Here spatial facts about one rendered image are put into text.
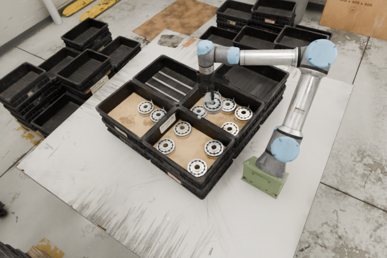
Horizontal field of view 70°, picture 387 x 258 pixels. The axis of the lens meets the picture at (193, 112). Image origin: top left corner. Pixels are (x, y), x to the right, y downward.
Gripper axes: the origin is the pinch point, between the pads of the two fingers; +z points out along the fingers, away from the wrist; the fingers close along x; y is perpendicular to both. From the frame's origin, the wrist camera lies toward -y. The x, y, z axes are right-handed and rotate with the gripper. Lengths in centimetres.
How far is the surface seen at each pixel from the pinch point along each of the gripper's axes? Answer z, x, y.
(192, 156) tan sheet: 18.9, 21.7, 14.4
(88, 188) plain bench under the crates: 32, 26, 75
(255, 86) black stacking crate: 15.4, -24.7, -30.1
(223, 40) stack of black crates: 60, -157, -29
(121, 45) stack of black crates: 49, -153, 80
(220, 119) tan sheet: 17.1, -0.8, -4.2
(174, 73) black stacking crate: 13, -46, 22
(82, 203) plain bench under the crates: 33, 34, 77
